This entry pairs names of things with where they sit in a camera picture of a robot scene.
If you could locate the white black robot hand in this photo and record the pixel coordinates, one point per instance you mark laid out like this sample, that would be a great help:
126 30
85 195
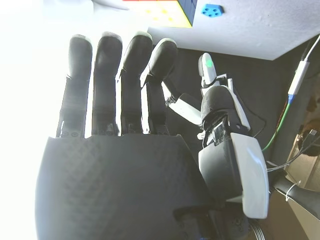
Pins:
112 180

